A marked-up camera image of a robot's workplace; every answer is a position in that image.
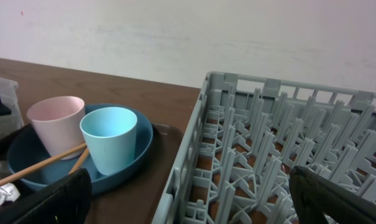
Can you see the clear plastic bin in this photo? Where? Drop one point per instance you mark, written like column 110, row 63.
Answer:
column 10, row 114

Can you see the wooden chopstick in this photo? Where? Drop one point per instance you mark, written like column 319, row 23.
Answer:
column 36, row 167
column 80, row 161

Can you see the pink cup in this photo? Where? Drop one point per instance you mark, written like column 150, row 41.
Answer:
column 56, row 121

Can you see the left wooden chopstick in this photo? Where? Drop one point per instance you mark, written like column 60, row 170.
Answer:
column 36, row 167

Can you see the right wooden chopstick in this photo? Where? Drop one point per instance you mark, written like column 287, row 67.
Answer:
column 80, row 161

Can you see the dark blue plate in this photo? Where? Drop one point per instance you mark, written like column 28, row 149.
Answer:
column 27, row 150

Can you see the brown serving tray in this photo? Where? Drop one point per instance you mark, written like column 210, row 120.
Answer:
column 136, row 200

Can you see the green yellow snack wrapper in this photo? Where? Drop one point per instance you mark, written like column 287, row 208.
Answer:
column 8, row 192

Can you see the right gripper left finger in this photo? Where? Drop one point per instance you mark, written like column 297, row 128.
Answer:
column 65, row 201

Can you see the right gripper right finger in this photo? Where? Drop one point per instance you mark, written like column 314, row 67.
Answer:
column 315, row 197

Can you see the grey dishwasher rack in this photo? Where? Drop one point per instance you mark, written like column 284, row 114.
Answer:
column 246, row 133

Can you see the light blue cup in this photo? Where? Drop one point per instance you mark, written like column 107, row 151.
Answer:
column 110, row 135

